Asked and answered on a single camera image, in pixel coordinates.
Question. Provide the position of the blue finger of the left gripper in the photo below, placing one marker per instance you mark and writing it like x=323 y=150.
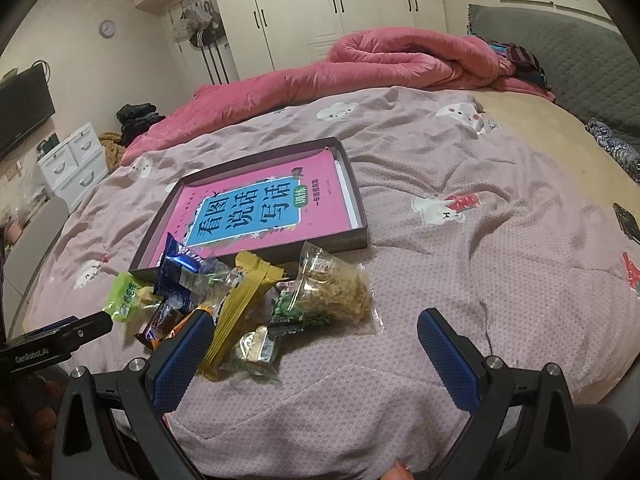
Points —
x=87 y=328

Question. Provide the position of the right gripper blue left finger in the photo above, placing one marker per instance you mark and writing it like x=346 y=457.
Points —
x=173 y=365

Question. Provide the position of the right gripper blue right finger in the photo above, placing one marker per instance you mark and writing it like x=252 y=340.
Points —
x=459 y=365

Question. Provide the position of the brown snickers bar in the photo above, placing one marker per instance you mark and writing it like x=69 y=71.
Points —
x=164 y=319

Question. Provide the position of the orange cake packet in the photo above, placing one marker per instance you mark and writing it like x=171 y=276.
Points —
x=201 y=308

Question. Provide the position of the blue cookie packet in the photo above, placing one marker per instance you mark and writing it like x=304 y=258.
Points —
x=187 y=281

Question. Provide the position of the yellow long snack bar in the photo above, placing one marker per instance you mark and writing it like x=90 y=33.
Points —
x=258 y=276

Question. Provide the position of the green peas snack packet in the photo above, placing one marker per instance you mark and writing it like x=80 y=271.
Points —
x=285 y=320

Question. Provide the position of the clear bag crispy noodles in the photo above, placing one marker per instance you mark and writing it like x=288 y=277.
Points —
x=330 y=288

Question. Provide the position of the person right hand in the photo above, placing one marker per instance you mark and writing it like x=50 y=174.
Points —
x=399 y=471

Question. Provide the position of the mauve patterned bed cover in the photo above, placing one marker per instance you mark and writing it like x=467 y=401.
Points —
x=474 y=224

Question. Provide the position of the white drawer cabinet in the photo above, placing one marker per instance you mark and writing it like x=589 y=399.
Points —
x=74 y=167

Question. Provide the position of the dark grey shallow box tray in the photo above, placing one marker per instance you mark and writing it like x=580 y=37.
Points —
x=356 y=239

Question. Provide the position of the tan knitted blanket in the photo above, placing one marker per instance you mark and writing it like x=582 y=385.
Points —
x=113 y=149

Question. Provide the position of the pink blue workbook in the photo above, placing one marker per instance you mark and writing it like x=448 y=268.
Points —
x=276 y=202

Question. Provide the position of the dark clothes pile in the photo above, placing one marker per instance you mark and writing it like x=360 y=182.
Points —
x=137 y=119

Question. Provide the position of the blue patterned cloth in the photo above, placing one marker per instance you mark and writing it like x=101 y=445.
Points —
x=624 y=154

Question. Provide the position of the striped dark clothes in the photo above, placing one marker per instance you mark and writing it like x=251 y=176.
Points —
x=527 y=66

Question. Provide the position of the pink folded quilt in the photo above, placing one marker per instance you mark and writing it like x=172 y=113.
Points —
x=408 y=57

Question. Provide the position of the grey quilted headboard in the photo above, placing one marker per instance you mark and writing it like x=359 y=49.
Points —
x=591 y=69

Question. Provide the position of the hanging bags on hooks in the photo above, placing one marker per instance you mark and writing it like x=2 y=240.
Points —
x=203 y=24

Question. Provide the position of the cream white wardrobe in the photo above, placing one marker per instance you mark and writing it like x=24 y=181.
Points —
x=310 y=10

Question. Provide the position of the black wall television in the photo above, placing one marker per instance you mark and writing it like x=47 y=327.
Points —
x=25 y=105

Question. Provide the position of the round wall clock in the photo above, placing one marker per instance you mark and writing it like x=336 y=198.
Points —
x=107 y=29

